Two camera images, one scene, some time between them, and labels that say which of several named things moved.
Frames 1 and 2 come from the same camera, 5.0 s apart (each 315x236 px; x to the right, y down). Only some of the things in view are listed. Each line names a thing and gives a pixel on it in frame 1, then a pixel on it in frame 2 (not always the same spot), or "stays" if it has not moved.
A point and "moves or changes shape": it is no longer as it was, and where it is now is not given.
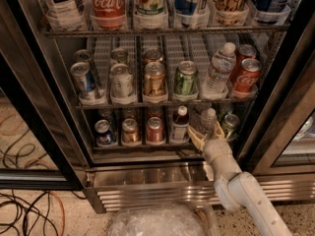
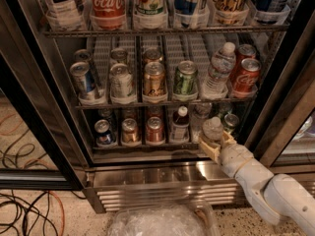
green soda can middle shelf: (186, 78) stays
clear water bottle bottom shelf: (209, 121) moves or changes shape
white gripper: (216, 147) to (236, 157)
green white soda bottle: (150, 7) stays
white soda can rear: (119, 56) stays
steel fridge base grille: (121, 183) stays
